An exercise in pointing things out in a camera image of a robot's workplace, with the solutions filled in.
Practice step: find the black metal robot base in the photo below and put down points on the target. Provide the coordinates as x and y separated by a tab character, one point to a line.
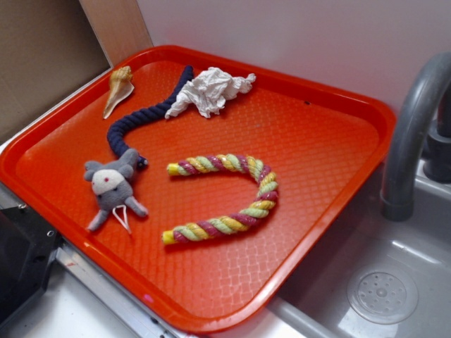
28	250

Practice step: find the tan conch shell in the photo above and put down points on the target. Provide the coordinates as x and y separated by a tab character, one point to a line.
120	88

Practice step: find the orange plastic tray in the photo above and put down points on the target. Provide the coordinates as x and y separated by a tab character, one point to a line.
322	143

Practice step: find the crumpled white paper towel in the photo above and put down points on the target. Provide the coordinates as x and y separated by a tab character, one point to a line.
209	92

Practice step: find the grey plush animal toy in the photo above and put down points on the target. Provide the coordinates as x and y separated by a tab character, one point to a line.
111	186

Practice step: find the grey plastic faucet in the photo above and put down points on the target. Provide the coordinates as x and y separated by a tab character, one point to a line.
418	111

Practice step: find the grey toy sink basin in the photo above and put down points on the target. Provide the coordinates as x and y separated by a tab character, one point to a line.
314	300

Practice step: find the grey sink drain cover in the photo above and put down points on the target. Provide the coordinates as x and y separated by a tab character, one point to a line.
382	296

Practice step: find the dark grey faucet knob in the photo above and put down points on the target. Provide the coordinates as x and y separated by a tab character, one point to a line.
437	147

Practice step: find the brown cardboard panel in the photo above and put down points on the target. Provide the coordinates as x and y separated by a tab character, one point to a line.
48	51

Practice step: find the multicoloured twisted rope toy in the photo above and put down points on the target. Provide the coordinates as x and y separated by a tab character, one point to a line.
234	223

